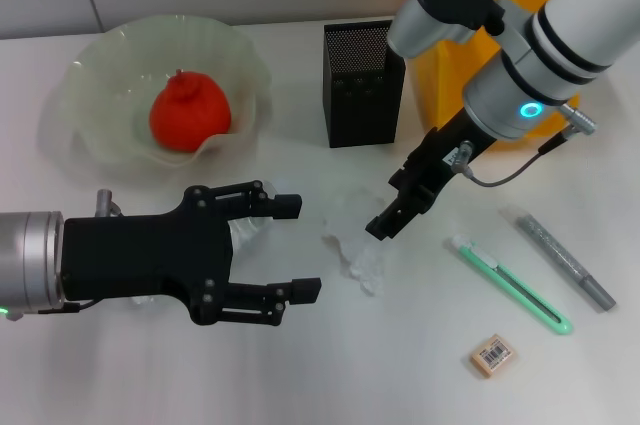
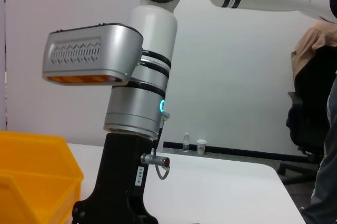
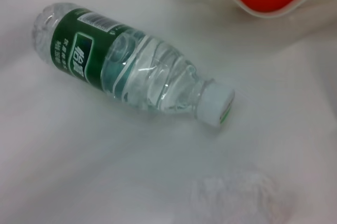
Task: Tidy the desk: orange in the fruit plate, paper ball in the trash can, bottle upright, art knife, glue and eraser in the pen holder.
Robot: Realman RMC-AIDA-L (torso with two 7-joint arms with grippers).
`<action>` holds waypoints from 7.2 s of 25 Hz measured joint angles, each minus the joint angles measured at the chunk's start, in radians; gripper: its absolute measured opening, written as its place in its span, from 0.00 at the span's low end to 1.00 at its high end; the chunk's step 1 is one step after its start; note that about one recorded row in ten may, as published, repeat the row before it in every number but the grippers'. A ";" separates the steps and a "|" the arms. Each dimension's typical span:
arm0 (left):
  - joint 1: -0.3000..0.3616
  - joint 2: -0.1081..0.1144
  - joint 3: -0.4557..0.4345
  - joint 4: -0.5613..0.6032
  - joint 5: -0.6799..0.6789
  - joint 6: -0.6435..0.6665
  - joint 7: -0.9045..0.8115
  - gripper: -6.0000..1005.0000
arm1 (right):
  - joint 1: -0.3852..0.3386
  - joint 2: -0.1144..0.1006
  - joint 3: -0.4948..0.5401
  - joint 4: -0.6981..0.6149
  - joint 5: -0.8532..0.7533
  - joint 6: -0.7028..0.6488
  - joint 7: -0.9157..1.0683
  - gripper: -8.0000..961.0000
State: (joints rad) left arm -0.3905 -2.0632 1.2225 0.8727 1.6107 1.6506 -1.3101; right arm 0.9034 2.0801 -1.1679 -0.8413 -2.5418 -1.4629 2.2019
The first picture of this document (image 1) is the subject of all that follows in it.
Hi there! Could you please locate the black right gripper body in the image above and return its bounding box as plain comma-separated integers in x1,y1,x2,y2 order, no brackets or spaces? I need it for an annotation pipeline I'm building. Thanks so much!
388,112,497,219

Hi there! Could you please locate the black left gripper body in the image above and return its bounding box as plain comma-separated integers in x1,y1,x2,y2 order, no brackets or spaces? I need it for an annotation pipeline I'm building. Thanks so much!
60,184,237,328

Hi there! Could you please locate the clear plastic water bottle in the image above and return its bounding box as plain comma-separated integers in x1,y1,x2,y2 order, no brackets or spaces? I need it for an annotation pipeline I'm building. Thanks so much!
128,181,284,310

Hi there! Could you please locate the white paper ball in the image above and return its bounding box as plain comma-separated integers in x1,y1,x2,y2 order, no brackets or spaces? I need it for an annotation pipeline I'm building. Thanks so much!
321,184,390,299

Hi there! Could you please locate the red-orange fruit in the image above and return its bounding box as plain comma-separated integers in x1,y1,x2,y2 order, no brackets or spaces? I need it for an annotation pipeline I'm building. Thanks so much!
149,68,233,154

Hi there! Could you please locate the green utility knife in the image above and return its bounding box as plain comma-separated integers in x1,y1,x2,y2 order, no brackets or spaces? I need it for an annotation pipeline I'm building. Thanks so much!
447,235,574,338

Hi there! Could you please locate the black mesh pen holder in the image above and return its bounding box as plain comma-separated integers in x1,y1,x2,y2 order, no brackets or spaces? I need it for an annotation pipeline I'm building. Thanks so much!
322,19,407,149

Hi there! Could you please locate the grey marker pen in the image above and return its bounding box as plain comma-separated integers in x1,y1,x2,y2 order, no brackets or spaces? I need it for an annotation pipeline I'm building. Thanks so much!
514,214,618,313

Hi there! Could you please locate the beige eraser with barcode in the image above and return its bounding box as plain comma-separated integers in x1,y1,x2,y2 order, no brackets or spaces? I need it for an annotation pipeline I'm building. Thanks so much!
468,333,519,379

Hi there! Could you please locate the translucent wavy fruit plate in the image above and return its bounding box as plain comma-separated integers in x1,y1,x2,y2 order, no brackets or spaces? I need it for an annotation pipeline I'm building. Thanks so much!
57,14,274,170

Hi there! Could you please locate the yellow plastic storage bin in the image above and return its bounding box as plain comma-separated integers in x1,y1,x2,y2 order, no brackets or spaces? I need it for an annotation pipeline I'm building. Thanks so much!
404,0,582,152

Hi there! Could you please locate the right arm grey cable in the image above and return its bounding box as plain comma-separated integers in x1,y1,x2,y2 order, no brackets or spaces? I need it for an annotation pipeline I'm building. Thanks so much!
451,101,600,190

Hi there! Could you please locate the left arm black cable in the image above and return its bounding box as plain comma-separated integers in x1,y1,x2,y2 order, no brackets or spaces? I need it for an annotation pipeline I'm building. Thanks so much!
37,297,97,316

